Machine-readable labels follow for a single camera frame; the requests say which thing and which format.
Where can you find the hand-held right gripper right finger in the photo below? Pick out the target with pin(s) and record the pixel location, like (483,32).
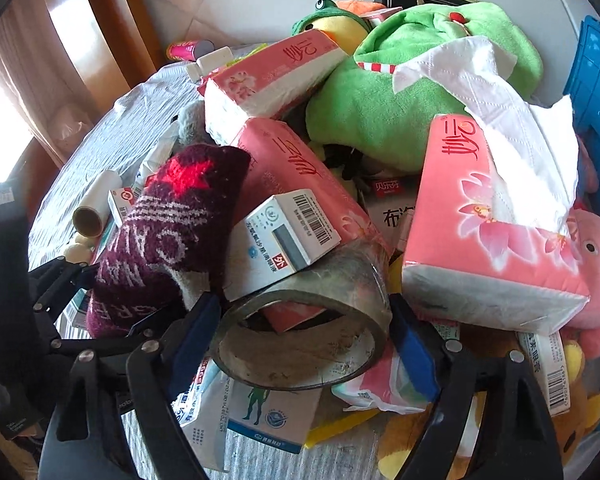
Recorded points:
(415,355)

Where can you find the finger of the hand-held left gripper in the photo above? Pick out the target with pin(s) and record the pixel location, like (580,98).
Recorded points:
(60,275)
(100,346)

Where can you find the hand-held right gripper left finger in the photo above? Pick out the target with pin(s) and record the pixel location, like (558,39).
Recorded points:
(192,345)

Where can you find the white blue figure medicine box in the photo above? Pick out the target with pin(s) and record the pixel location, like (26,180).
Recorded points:
(265,410)

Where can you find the maroon knit sock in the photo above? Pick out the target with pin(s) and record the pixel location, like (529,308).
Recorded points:
(165,230)

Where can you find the large clear tape roll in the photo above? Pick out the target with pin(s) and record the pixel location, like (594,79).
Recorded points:
(330,270)

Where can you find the blue plastic container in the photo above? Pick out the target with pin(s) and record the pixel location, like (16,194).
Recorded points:
(597,85)

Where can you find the white seal plush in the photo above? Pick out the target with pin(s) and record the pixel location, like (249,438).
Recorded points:
(77,252)

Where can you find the pink green crumpled tissue pack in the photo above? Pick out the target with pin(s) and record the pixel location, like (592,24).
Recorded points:
(380,385)

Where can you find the white medicine box blue text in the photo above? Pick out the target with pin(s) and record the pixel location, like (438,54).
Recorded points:
(205,410)

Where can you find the small cardboard-core tape roll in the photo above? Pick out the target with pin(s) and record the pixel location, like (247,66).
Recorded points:
(94,202)

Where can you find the white ointment box red logo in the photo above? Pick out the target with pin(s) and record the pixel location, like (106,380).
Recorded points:
(122,200)

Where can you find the yellow paper sheet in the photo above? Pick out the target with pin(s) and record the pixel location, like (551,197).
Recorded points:
(340,427)

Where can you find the pink packet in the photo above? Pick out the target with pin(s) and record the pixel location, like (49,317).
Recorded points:
(295,314)

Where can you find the pink floral tissue pack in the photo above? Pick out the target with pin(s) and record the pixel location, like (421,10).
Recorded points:
(480,260)
(290,160)
(275,75)

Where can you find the white blue barcode medicine box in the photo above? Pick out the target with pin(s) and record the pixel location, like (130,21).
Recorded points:
(280,240)

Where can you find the white medicine box black text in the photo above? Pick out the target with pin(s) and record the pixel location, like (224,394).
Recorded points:
(385,210)

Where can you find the grey plush toy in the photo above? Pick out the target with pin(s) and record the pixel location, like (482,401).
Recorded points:
(190,120)

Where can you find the brown curtain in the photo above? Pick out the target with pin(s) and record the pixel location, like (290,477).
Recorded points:
(20,75)

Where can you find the pink pig plush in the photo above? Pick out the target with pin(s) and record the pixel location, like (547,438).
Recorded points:
(597,260)

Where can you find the green plush toy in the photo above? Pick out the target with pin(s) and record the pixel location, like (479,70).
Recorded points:
(370,110)

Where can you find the white tissue sheet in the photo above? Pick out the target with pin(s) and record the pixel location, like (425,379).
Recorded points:
(520,125)

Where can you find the pink spray can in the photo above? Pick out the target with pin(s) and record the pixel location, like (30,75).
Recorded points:
(185,49)

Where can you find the white plastic bottle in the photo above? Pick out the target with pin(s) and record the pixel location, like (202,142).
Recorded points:
(212,60)

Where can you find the yellow duck plush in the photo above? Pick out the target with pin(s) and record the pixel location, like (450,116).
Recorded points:
(340,25)

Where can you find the orange plush toy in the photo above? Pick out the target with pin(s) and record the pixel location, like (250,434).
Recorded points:
(360,5)

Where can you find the dark wooden bed frame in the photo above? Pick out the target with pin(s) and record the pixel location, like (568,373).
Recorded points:
(40,156)

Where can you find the wooden headboard frame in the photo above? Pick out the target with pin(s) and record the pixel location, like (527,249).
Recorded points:
(125,20)

